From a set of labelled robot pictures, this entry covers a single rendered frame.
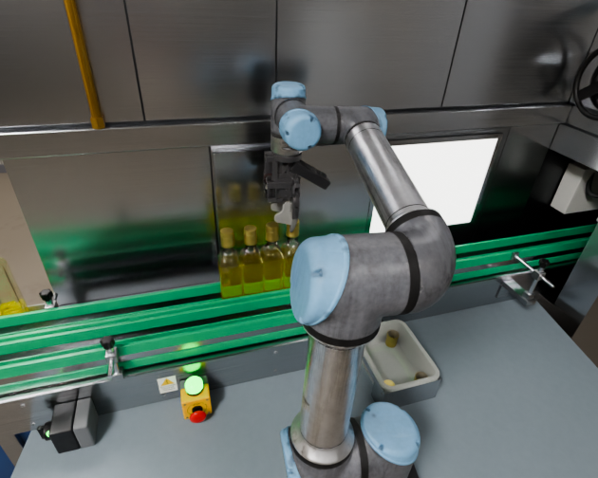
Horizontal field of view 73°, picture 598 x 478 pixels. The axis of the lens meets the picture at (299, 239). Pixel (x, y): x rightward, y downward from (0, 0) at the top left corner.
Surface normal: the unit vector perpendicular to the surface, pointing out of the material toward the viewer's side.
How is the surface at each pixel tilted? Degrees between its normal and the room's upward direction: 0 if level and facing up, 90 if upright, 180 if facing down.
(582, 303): 90
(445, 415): 0
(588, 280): 90
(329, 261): 26
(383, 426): 9
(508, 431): 0
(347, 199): 90
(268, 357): 90
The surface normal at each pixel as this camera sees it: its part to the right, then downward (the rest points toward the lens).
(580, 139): -0.95, 0.13
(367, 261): 0.17, -0.44
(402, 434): 0.19, -0.84
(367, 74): 0.29, 0.54
